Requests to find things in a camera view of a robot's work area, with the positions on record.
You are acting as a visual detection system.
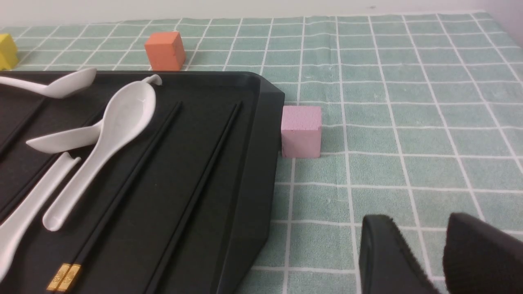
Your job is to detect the white ceramic spoon middle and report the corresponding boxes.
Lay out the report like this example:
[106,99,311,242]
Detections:
[26,120,103,154]

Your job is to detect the pink foam cube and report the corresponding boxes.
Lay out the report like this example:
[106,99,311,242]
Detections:
[281,105,322,158]

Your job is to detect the black chopsticks right pair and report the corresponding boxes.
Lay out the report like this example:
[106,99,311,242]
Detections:
[142,102,241,294]

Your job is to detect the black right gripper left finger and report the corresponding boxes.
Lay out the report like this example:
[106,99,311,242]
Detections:
[359,214,439,294]

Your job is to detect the white ceramic spoon top left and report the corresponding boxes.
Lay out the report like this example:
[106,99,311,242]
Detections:
[0,68,97,99]

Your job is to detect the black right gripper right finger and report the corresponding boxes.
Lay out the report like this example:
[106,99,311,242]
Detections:
[443,213,523,294]

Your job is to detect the black plastic tray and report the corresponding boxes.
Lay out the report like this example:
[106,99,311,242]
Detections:
[1,72,285,294]

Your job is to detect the black chopsticks with gold band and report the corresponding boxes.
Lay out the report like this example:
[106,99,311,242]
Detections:
[45,101,182,294]

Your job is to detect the yellow foam cube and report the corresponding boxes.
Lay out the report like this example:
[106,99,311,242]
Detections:
[0,33,19,71]

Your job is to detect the green checkered tablecloth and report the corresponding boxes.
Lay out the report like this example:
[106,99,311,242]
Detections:
[1,13,523,294]

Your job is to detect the large white ceramic spoon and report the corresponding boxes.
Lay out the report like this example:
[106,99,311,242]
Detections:
[42,74,163,232]

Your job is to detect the white ceramic spoon lower left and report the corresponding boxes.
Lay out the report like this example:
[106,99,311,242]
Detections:
[0,152,81,281]

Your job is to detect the orange foam cube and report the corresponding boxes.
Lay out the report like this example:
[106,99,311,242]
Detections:
[144,31,186,71]

